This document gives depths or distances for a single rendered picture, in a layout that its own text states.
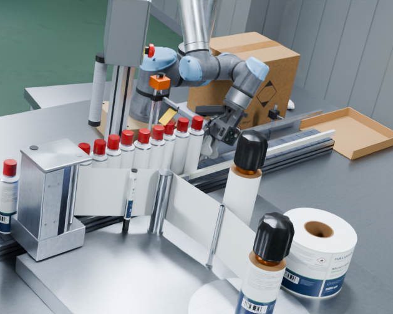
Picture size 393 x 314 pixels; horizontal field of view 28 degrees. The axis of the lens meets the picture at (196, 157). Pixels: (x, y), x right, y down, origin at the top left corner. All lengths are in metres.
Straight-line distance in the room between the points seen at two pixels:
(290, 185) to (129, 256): 0.77
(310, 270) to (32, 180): 0.72
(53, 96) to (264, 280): 1.41
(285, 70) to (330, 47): 1.95
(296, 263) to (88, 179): 0.57
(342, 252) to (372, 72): 2.68
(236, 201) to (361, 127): 1.13
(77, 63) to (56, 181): 3.53
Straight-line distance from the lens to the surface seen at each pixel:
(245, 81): 2.38
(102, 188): 2.07
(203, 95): 2.87
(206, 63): 2.40
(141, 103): 2.62
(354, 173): 2.81
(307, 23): 4.98
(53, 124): 2.74
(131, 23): 2.04
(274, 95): 2.90
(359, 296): 2.11
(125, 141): 2.18
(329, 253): 1.98
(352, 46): 4.70
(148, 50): 2.10
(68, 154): 1.92
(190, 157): 2.37
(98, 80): 2.15
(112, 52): 2.07
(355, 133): 3.11
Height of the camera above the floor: 2.09
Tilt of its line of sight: 28 degrees down
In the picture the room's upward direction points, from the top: 11 degrees clockwise
